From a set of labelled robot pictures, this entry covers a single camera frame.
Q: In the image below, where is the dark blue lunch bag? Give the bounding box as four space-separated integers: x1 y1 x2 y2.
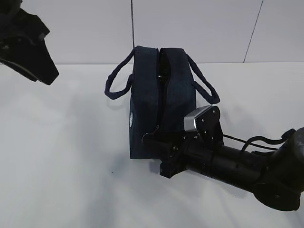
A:
104 46 220 160

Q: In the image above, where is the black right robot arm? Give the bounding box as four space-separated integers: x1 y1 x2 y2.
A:
142 128 304 211

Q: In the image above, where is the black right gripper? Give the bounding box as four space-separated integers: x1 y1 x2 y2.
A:
142 132 214 178

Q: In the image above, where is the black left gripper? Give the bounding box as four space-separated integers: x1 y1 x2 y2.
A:
0 0 59 85

